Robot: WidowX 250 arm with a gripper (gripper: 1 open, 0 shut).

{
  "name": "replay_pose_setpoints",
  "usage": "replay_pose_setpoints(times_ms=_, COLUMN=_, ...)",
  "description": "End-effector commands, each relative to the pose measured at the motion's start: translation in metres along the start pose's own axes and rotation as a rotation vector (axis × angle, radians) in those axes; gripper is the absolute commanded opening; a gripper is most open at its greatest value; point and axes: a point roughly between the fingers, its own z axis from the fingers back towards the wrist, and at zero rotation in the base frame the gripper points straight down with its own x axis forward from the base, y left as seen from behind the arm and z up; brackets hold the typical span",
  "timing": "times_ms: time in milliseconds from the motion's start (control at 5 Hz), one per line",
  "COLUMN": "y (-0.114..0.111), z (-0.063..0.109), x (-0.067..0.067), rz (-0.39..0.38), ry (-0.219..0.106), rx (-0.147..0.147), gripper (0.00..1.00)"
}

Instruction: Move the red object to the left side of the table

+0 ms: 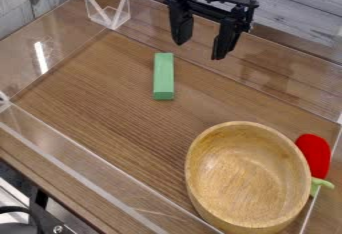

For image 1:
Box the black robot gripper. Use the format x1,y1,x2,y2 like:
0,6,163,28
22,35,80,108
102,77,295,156
167,0,259,60

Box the red plush pepper toy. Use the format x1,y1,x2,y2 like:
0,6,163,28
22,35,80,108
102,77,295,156
295,134,334,197

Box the green rectangular block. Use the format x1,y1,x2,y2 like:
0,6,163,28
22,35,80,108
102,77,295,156
152,53,175,100

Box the clear acrylic tray walls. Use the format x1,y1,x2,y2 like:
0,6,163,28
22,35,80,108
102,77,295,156
0,0,342,234

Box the wooden bowl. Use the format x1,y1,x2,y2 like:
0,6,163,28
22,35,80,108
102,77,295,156
184,121,311,234

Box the black metal table leg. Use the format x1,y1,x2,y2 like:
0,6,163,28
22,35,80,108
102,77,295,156
29,187,77,234

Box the clear acrylic corner bracket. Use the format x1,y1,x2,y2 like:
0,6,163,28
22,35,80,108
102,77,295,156
84,0,131,30

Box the black cable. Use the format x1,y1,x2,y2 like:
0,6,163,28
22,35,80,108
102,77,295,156
0,205,41,234

